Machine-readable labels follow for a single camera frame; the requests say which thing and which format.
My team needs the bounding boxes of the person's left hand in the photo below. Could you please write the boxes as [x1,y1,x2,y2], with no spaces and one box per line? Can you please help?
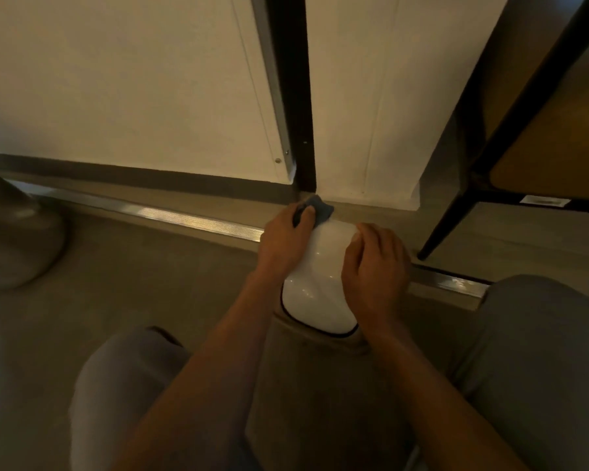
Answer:
[255,203,317,283]

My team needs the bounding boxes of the person's right hand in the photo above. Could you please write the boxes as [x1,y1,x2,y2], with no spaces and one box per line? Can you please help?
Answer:
[341,222,413,341]

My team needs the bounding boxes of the dark blue cloth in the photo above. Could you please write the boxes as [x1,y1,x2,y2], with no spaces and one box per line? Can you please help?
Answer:
[293,193,336,229]

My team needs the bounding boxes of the person's right forearm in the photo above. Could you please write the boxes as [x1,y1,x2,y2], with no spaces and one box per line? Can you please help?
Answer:
[368,328,529,471]

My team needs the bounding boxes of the person's left forearm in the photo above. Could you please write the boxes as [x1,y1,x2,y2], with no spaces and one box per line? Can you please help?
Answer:
[113,269,288,471]

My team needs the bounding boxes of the metal floor threshold strip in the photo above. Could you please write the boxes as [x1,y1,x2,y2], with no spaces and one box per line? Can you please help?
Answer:
[9,181,494,299]

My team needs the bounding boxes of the grey baseboard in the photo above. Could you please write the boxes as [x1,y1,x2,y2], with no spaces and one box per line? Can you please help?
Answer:
[0,151,300,205]

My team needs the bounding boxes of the white sticker label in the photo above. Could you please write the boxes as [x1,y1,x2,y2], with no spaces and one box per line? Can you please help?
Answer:
[520,194,572,207]

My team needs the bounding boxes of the brown bench with sticker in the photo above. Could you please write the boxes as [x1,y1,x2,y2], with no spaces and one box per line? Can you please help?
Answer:
[417,0,589,262]

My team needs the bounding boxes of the silver cylinder planter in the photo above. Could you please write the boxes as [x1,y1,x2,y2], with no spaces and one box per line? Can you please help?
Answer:
[0,166,69,291]

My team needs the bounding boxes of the black wall post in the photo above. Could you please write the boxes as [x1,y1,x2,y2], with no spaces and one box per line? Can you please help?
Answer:
[249,0,317,194]

